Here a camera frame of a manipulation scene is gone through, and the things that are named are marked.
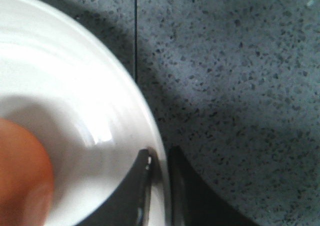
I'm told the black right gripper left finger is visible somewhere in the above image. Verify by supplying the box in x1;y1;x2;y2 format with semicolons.
79;149;153;225

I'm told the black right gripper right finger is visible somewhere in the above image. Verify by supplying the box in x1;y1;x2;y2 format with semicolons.
168;146;257;225

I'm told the orange fruit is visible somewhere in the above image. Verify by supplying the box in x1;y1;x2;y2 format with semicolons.
0;119;54;225

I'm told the white round plate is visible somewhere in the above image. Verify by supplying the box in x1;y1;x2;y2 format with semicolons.
0;0;171;225

